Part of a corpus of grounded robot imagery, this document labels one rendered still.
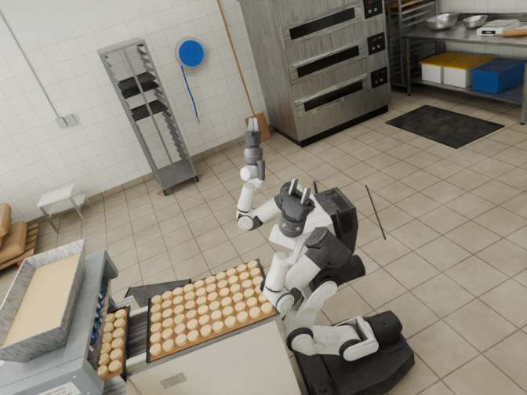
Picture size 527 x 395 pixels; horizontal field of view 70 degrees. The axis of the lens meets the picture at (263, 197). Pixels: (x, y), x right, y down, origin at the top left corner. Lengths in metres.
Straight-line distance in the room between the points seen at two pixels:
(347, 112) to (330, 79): 0.54
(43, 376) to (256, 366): 0.91
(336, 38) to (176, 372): 4.18
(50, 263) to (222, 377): 0.97
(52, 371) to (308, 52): 4.18
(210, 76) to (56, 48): 1.86
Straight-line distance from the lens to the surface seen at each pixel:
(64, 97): 5.38
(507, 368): 2.67
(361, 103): 5.45
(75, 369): 1.58
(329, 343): 2.24
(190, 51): 5.27
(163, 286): 3.58
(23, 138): 5.54
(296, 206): 1.21
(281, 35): 4.69
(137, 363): 1.87
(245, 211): 1.92
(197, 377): 1.97
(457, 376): 2.59
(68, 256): 2.02
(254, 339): 1.85
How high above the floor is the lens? 2.18
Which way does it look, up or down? 31 degrees down
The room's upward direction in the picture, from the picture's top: 16 degrees counter-clockwise
